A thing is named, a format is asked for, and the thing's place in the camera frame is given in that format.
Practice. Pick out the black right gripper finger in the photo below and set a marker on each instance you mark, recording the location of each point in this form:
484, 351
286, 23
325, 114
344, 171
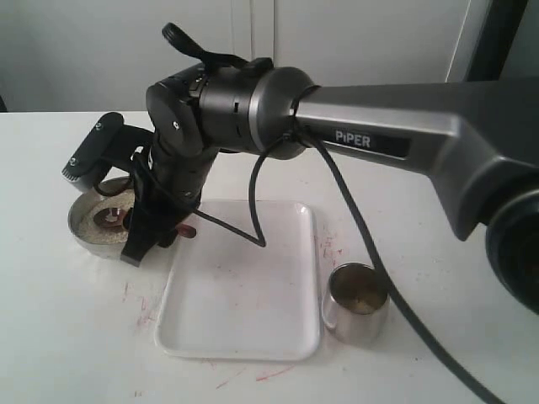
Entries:
141, 236

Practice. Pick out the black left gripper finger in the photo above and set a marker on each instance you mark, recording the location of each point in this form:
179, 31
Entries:
87, 165

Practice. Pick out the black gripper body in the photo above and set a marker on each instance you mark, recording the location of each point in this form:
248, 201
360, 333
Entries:
167, 185

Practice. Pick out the brown wooden spoon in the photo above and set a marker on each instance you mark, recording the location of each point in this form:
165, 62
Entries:
113, 219

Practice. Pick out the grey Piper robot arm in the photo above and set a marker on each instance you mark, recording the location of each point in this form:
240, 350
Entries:
477, 142

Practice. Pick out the steel bowl of rice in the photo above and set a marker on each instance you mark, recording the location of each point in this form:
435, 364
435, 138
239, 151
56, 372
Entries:
98, 241

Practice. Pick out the small steel cup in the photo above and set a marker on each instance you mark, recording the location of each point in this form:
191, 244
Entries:
355, 304

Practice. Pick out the white rectangular tray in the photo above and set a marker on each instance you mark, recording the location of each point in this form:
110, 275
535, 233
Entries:
227, 298

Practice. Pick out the white cabinet doors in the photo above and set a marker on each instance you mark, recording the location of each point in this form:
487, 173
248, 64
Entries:
102, 55

